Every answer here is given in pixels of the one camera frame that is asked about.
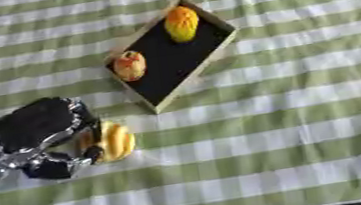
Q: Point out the tan cardboard box black inside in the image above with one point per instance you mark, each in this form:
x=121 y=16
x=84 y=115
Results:
x=171 y=55

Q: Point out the red yellow toy apple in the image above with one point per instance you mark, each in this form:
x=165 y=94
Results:
x=129 y=66

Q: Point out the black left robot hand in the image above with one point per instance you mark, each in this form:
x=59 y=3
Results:
x=34 y=125

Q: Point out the yellow toy banana bunch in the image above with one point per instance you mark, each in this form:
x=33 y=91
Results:
x=116 y=140

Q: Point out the yellow orange toy mango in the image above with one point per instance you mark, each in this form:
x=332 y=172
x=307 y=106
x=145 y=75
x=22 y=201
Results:
x=182 y=23

